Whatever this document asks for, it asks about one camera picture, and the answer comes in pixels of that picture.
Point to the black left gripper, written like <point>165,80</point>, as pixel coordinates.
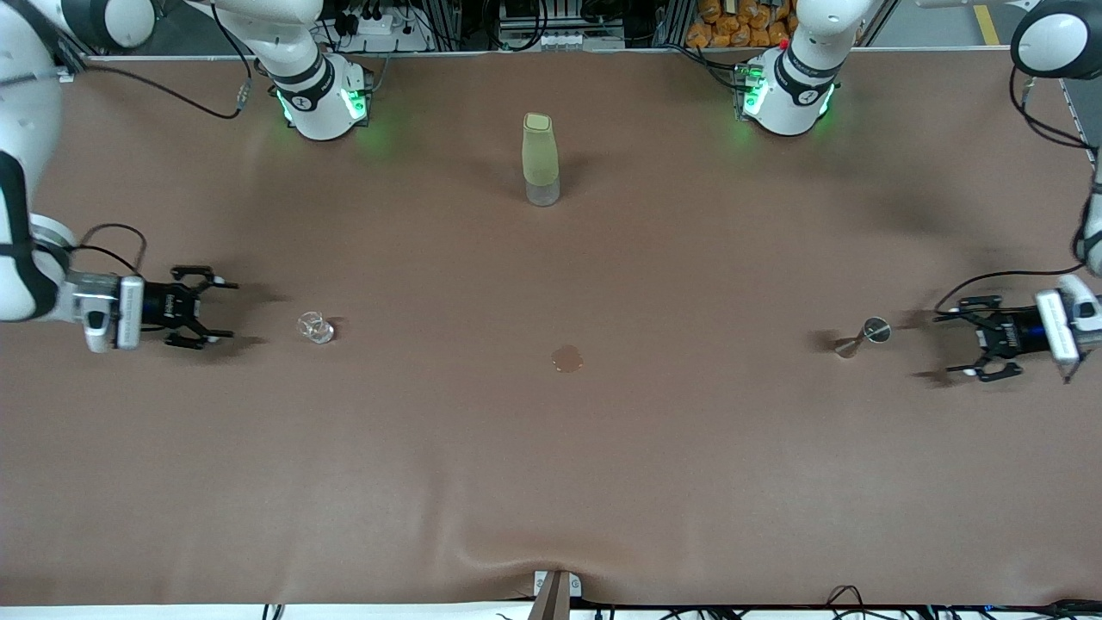
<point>1019,331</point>

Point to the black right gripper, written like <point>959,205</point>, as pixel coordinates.
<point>163,305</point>

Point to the silver metal jigger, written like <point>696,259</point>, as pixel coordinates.
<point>878,329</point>

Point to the clear glass measuring cup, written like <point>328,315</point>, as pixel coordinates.
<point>316,327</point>

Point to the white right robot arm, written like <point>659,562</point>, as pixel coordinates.
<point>318,112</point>

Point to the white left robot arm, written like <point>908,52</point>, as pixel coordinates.
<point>788,108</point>

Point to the pale green bottle shaker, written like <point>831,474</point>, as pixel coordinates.
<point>540,155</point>

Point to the white power strip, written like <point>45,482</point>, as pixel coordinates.
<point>379,30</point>

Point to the round brown coaster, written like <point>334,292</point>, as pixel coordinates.
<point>567,360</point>

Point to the brown tablecloth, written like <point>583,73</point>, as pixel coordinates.
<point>551,482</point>

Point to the orange snack bag pile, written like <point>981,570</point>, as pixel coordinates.
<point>732,26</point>

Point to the white connector strip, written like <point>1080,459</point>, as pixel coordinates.
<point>560,40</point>

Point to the brown wooden post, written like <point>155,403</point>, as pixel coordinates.
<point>551,598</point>

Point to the white metal bracket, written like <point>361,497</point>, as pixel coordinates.
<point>575,585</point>

